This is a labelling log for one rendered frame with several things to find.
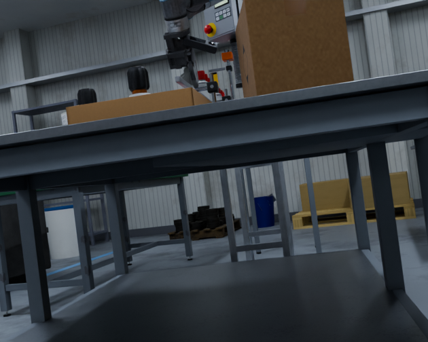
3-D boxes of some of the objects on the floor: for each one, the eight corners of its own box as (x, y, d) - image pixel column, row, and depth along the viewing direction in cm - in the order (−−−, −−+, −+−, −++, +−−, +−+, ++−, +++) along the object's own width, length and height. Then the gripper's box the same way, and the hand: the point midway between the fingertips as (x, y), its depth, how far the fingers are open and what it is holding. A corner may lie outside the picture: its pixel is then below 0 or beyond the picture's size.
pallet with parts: (244, 227, 756) (240, 199, 757) (222, 237, 654) (218, 206, 655) (194, 232, 778) (191, 205, 779) (166, 243, 676) (162, 212, 677)
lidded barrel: (61, 254, 706) (55, 206, 707) (96, 250, 692) (90, 202, 694) (39, 261, 656) (32, 210, 657) (77, 257, 643) (70, 205, 644)
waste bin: (282, 223, 740) (278, 192, 741) (277, 226, 708) (273, 193, 709) (255, 226, 751) (251, 195, 752) (250, 229, 719) (246, 197, 720)
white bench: (126, 264, 525) (116, 182, 527) (199, 258, 503) (187, 172, 505) (-8, 319, 344) (-24, 194, 345) (96, 313, 322) (79, 180, 323)
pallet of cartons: (414, 210, 690) (408, 170, 691) (419, 218, 598) (412, 172, 599) (304, 221, 731) (299, 184, 732) (293, 230, 639) (287, 187, 640)
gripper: (166, 29, 182) (180, 88, 192) (162, 36, 175) (176, 98, 185) (190, 25, 181) (203, 84, 191) (187, 32, 173) (201, 93, 183)
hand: (197, 86), depth 187 cm, fingers closed
